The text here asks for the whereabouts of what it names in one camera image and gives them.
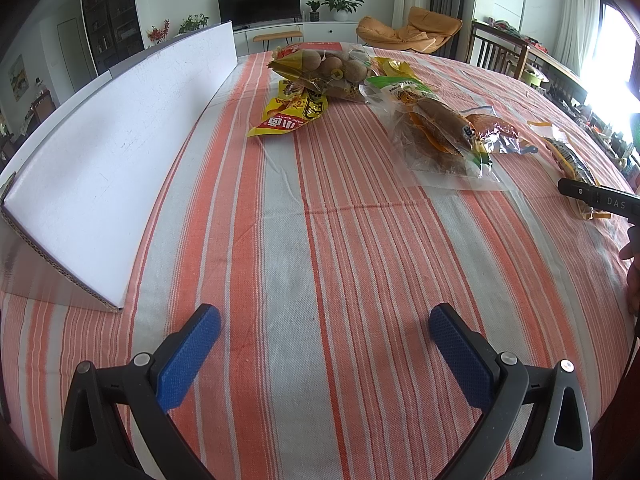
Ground white cardboard box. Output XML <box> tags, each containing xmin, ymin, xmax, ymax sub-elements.
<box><xmin>0</xmin><ymin>21</ymin><xmax>238</xmax><ymax>313</ymax></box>

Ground orange lounge chair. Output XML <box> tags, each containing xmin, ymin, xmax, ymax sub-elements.
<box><xmin>356</xmin><ymin>6</ymin><xmax>463</xmax><ymax>56</ymax></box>

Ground orange striped tablecloth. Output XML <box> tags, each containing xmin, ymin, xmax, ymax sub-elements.
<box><xmin>0</xmin><ymin>47</ymin><xmax>636</xmax><ymax>480</ymax></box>

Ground green-topped packet brown sausages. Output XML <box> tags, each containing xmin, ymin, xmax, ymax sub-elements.
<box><xmin>365</xmin><ymin>75</ymin><xmax>503</xmax><ymax>191</ymax></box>

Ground cluttered wooden side table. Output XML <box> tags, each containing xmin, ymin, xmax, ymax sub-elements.
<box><xmin>525</xmin><ymin>45</ymin><xmax>591</xmax><ymax>106</ymax></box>

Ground green and yellow snack packet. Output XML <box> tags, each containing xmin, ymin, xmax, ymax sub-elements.
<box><xmin>372</xmin><ymin>56</ymin><xmax>416</xmax><ymax>78</ymax></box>

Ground clear packet reddish-brown snack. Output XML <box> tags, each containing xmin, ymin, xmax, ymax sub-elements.
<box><xmin>460</xmin><ymin>106</ymin><xmax>538</xmax><ymax>156</ymax></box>

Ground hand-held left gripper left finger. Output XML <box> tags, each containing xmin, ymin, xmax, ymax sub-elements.
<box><xmin>59</xmin><ymin>304</ymin><xmax>222</xmax><ymax>480</ymax></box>

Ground green plant in white pot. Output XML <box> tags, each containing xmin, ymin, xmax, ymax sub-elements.
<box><xmin>178</xmin><ymin>13</ymin><xmax>211</xmax><ymax>36</ymax></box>

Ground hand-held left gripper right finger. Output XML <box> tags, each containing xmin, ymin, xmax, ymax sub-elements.
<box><xmin>428</xmin><ymin>304</ymin><xmax>593</xmax><ymax>480</ymax></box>

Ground wooden stool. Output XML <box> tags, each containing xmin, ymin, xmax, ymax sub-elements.
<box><xmin>252</xmin><ymin>30</ymin><xmax>304</xmax><ymax>53</ymax></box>

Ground red flower arrangement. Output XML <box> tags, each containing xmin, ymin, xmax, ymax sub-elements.
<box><xmin>146</xmin><ymin>19</ymin><xmax>171</xmax><ymax>45</ymax></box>

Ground bag of kiwis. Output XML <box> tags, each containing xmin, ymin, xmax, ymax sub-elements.
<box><xmin>268</xmin><ymin>44</ymin><xmax>381</xmax><ymax>103</ymax></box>

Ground white door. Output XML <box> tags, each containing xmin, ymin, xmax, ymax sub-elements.
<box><xmin>56</xmin><ymin>17</ymin><xmax>96</xmax><ymax>93</ymax></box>

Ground yellow-edged clear snack packet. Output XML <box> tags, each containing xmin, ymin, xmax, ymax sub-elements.
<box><xmin>527</xmin><ymin>120</ymin><xmax>613</xmax><ymax>221</ymax></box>

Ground white television cabinet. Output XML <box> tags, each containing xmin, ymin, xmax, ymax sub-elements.
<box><xmin>172</xmin><ymin>19</ymin><xmax>381</xmax><ymax>56</ymax></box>

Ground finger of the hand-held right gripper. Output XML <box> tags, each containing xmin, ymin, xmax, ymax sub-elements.
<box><xmin>558</xmin><ymin>177</ymin><xmax>640</xmax><ymax>222</ymax></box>

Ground person's right hand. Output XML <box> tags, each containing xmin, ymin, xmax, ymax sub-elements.
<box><xmin>619</xmin><ymin>242</ymin><xmax>640</xmax><ymax>316</ymax></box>

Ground large green potted plant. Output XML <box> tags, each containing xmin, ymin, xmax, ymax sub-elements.
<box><xmin>320</xmin><ymin>0</ymin><xmax>366</xmax><ymax>22</ymax></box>

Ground framed wall painting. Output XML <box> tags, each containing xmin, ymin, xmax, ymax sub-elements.
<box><xmin>9</xmin><ymin>55</ymin><xmax>30</xmax><ymax>100</ymax></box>

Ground yellow snack packet red print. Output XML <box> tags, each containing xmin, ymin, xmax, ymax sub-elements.
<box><xmin>246</xmin><ymin>80</ymin><xmax>330</xmax><ymax>138</ymax></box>

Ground white sheer curtain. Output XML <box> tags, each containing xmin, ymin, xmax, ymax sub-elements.
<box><xmin>557</xmin><ymin>0</ymin><xmax>608</xmax><ymax>81</ymax></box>

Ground dark wooden chair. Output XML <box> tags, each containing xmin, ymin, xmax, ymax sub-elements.
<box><xmin>469</xmin><ymin>20</ymin><xmax>531</xmax><ymax>81</ymax></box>

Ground black television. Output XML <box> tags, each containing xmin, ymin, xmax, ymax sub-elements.
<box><xmin>217</xmin><ymin>0</ymin><xmax>302</xmax><ymax>25</ymax></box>

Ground black display cabinet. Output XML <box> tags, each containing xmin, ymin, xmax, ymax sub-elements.
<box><xmin>80</xmin><ymin>0</ymin><xmax>146</xmax><ymax>78</ymax></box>

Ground wooden dining chair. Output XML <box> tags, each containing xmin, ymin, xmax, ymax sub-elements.
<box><xmin>30</xmin><ymin>90</ymin><xmax>56</xmax><ymax>126</ymax></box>

